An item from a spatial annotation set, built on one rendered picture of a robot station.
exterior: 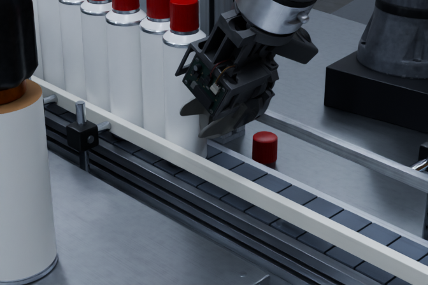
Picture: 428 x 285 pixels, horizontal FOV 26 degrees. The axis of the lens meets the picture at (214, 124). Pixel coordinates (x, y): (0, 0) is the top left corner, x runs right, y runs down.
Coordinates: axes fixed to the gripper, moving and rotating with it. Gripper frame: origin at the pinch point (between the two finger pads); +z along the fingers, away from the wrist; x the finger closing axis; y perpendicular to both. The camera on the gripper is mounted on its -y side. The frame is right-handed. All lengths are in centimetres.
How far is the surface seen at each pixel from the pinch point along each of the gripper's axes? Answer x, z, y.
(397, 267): 27.5, -12.5, 4.8
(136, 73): -12.0, 2.4, 1.8
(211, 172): 5.2, -0.1, 4.8
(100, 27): -19.3, 1.2, 2.6
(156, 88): -8.2, 1.1, 2.0
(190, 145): -0.3, 2.9, 2.2
